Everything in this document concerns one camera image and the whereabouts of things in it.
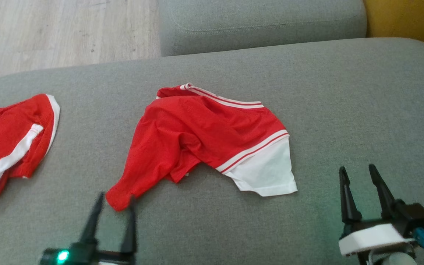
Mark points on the large yellow sofa backrest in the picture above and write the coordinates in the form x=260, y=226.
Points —
x=410, y=18

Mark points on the large grey sofa ottoman cushion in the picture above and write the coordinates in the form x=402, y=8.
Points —
x=234, y=228

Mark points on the red shorts with white stripes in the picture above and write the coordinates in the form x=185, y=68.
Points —
x=6, y=132

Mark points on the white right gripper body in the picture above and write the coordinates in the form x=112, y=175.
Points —
x=374, y=237

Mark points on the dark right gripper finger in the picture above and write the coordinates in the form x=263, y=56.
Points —
x=348, y=202
x=384, y=198

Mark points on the red and white basketball jersey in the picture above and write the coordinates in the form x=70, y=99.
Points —
x=197, y=129

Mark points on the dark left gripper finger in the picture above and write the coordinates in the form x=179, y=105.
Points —
x=92, y=224
x=130, y=232

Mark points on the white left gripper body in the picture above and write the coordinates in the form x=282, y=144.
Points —
x=83, y=255

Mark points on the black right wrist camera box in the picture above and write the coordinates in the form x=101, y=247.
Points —
x=418, y=215

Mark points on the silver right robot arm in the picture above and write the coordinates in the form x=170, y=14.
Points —
x=396, y=259

